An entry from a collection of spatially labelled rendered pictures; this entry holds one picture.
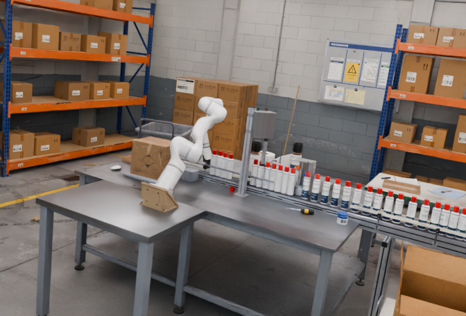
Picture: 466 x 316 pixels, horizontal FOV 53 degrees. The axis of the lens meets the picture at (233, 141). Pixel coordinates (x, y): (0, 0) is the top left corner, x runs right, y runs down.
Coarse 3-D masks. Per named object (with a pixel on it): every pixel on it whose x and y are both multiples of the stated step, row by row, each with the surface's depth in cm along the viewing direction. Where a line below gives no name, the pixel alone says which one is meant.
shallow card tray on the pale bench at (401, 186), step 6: (384, 180) 457; (390, 180) 455; (384, 186) 436; (390, 186) 433; (396, 186) 432; (402, 186) 447; (408, 186) 450; (414, 186) 448; (420, 186) 443; (408, 192) 428; (414, 192) 426
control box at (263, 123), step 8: (256, 112) 336; (264, 112) 338; (272, 112) 343; (256, 120) 336; (264, 120) 339; (272, 120) 342; (256, 128) 338; (264, 128) 341; (272, 128) 344; (256, 136) 339; (264, 136) 342; (272, 136) 345
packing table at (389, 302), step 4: (388, 300) 228; (392, 300) 229; (384, 304) 224; (388, 304) 224; (392, 304) 225; (384, 308) 220; (388, 308) 221; (392, 308) 221; (384, 312) 217; (388, 312) 217; (392, 312) 218
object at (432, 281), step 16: (416, 256) 211; (432, 256) 210; (448, 256) 210; (400, 272) 183; (416, 272) 206; (432, 272) 205; (448, 272) 204; (464, 272) 203; (400, 288) 184; (416, 288) 207; (432, 288) 204; (448, 288) 202; (464, 288) 199; (400, 304) 177; (416, 304) 177; (432, 304) 178; (448, 304) 202; (464, 304) 200
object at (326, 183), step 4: (328, 176) 335; (328, 180) 333; (324, 184) 334; (328, 184) 333; (324, 188) 334; (328, 188) 334; (324, 192) 334; (328, 192) 334; (324, 196) 335; (328, 196) 336; (320, 200) 338; (324, 200) 335
